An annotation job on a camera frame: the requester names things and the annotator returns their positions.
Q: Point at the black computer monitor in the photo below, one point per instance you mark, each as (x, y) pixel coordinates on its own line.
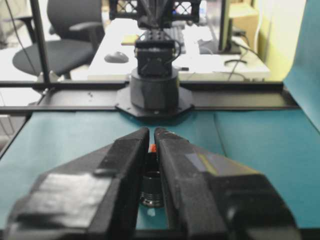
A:
(225, 25)

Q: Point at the black frame post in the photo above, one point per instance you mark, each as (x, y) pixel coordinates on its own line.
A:
(41, 42)

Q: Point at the small white paper scrap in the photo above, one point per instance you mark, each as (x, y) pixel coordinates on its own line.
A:
(151, 212)

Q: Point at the tan note pad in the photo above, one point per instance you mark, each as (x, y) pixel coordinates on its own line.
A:
(130, 40)

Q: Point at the brown cardboard box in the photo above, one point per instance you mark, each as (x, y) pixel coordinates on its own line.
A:
(246, 22)

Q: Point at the blue-green table cloth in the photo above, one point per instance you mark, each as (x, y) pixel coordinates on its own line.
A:
(62, 140)

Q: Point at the black office chair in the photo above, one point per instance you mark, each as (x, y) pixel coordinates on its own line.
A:
(62, 50)

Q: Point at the grey computer mouse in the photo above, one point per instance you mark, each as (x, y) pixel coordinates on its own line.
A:
(116, 57)

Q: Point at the white office desk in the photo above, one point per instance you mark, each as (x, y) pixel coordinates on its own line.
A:
(112, 70)

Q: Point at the black table frame rail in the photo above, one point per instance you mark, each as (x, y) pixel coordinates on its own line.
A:
(75, 100)

